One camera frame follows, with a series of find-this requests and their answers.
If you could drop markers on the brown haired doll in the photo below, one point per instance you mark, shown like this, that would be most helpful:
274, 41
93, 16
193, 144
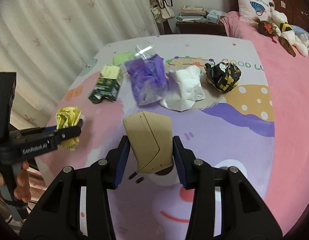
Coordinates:
267, 27

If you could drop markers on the white striped plush toy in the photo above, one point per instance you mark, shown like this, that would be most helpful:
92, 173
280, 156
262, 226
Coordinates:
292, 37

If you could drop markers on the purple plastic bag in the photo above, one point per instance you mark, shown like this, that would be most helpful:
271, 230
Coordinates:
147, 80

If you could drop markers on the clear bag with green pad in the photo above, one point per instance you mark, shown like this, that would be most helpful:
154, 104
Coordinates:
123, 57

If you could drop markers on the tissue box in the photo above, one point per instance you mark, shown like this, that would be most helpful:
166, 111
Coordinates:
214, 17

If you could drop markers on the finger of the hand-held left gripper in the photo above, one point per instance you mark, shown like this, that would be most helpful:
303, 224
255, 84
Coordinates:
68, 134
50, 129

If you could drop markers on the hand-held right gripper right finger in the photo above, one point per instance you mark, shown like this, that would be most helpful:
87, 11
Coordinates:
179, 160

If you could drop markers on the white paper bag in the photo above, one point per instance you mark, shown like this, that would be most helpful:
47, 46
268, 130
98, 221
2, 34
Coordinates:
184, 90

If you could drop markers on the dark wooden nightstand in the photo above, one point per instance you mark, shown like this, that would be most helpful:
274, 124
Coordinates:
199, 28

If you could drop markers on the light blue plush toy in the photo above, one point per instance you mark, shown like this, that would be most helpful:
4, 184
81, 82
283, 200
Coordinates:
300, 31

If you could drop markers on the white cartoon pillow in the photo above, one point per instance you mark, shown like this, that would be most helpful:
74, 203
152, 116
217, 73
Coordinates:
254, 2

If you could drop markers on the stack of books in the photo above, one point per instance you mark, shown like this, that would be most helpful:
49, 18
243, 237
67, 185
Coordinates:
190, 13

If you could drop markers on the green tea box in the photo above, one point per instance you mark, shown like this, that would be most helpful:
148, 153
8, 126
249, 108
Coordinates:
108, 80

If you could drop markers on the cream leaf print curtain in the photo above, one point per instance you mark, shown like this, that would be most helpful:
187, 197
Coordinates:
69, 17

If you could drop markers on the pink blanket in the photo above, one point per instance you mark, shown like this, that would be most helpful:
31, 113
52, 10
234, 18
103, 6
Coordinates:
289, 105

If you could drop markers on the person's left hand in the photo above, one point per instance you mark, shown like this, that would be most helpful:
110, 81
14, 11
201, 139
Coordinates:
22, 182

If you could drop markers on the dark wooden headboard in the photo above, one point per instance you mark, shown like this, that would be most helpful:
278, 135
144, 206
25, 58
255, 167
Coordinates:
292, 2

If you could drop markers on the black and yellow paper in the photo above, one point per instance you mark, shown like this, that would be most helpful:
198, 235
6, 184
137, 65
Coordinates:
223, 76

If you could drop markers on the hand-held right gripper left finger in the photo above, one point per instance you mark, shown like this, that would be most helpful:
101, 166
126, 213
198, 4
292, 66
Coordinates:
122, 160

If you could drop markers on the red and tan cardboard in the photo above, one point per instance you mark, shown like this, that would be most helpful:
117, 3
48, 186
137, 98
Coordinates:
149, 135

